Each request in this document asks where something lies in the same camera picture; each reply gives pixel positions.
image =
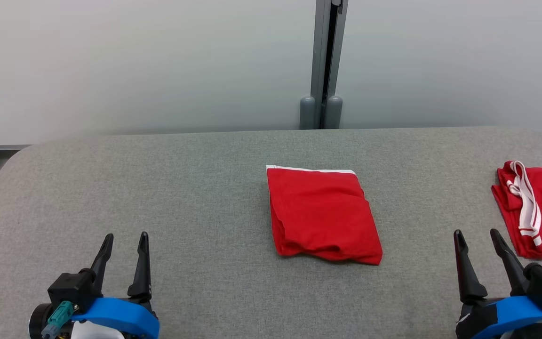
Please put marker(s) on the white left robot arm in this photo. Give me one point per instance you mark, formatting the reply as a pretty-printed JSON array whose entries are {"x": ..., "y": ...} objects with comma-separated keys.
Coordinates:
[{"x": 94, "y": 332}]

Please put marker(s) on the red garment white panel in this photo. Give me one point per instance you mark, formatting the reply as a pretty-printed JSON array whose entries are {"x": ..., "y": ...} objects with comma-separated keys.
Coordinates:
[{"x": 322, "y": 212}]

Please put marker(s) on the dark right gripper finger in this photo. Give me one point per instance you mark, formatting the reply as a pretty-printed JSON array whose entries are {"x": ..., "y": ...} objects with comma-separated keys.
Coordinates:
[
  {"x": 511, "y": 263},
  {"x": 469, "y": 278}
]

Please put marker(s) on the grey cylindrical post cap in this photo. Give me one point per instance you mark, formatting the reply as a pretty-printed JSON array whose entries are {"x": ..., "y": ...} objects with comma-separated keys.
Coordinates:
[
  {"x": 307, "y": 113},
  {"x": 334, "y": 113}
]

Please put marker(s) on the teal left camera connector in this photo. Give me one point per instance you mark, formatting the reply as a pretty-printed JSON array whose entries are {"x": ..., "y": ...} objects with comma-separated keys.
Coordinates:
[{"x": 59, "y": 316}]

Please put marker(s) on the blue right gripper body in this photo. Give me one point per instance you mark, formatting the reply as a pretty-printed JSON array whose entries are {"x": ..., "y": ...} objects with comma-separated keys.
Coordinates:
[{"x": 506, "y": 315}]

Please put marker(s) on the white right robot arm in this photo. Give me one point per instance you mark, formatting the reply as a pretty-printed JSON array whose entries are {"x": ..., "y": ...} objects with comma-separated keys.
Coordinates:
[{"x": 518, "y": 334}]

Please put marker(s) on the grey metal partition post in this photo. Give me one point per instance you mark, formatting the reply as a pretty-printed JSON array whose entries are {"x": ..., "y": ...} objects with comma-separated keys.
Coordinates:
[{"x": 328, "y": 47}]

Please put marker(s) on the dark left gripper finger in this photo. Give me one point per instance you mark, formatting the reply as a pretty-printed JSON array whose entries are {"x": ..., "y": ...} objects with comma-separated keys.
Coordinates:
[
  {"x": 142, "y": 273},
  {"x": 103, "y": 259}
]

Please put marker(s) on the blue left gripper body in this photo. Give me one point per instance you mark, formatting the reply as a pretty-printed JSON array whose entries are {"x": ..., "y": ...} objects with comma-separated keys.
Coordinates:
[{"x": 120, "y": 315}]

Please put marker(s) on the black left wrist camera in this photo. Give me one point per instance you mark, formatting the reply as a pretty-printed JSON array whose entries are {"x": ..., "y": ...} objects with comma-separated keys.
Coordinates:
[{"x": 71, "y": 288}]

